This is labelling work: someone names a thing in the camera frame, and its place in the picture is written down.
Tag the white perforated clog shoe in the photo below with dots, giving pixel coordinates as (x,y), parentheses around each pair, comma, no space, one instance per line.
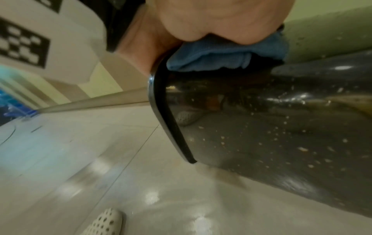
(103,222)

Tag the blue object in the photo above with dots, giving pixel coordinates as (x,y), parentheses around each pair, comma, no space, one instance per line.
(20,112)

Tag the person's right hand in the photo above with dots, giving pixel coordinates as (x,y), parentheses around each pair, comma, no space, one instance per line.
(203,20)

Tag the blue cleaning cloth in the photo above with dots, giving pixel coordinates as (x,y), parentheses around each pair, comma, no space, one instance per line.
(223,56)

